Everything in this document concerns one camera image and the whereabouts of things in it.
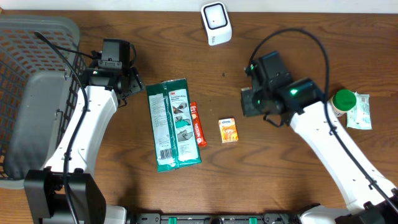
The green white package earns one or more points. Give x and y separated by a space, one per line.
172 125

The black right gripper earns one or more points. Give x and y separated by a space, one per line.
248 109

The white barcode scanner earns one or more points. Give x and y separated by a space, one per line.
216 23

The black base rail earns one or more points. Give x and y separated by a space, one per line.
267 218

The orange small box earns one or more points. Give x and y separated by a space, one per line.
228 130

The grey plastic basket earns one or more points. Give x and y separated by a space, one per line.
38 92

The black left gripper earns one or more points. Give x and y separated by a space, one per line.
135 83

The green lid jar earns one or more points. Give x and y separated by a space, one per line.
343 101

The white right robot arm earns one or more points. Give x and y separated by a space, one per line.
368 195

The red stick sachet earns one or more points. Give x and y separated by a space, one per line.
197 125

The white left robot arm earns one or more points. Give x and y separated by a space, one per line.
64 190

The mint green snack packet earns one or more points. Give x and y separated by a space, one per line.
359 117

